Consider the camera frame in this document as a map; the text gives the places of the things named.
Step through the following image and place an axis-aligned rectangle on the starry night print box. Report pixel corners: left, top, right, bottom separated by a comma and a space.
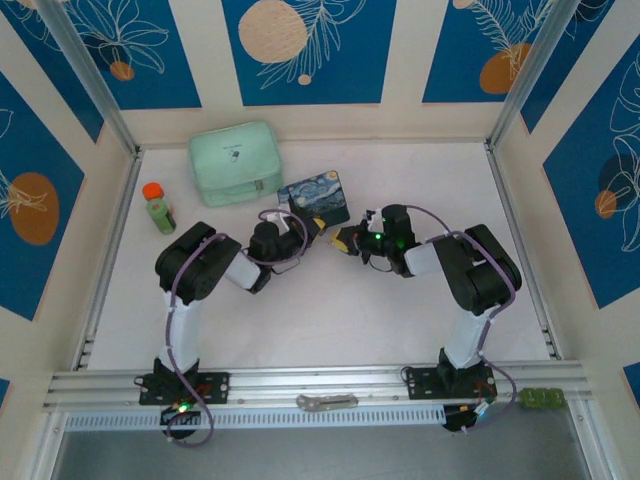
276, 169, 351, 228

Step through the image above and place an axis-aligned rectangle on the mint green zip pouch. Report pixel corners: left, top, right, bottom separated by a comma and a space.
187, 119, 285, 208

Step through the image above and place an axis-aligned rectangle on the green bottle orange cap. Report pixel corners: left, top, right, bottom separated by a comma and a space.
141, 182, 177, 235

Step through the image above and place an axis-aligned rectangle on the silver tape patch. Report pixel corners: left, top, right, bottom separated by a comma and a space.
295, 393, 359, 411

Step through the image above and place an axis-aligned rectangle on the black controller board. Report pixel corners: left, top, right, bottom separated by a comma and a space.
159, 404, 204, 429
442, 403, 494, 434

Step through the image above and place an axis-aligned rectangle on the green connector block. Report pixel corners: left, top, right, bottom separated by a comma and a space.
519, 387, 566, 411

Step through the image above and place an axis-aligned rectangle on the aluminium side rail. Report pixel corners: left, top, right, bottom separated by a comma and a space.
483, 143, 565, 362
73, 149, 145, 371

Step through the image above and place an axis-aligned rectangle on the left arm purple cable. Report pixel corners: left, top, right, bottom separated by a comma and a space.
164, 209, 309, 447

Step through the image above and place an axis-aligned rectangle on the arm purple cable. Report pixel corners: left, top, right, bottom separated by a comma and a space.
403, 202, 519, 435
164, 209, 309, 447

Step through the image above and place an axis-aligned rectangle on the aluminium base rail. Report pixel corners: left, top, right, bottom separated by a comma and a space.
42, 359, 599, 414

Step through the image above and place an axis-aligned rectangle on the white slotted cable duct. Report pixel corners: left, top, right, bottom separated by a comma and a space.
64, 405, 446, 432

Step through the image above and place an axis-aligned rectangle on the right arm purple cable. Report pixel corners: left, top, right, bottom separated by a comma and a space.
403, 202, 519, 435

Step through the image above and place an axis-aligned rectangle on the aluminium frame post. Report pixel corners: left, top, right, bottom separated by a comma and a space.
485, 0, 587, 151
34, 0, 142, 156

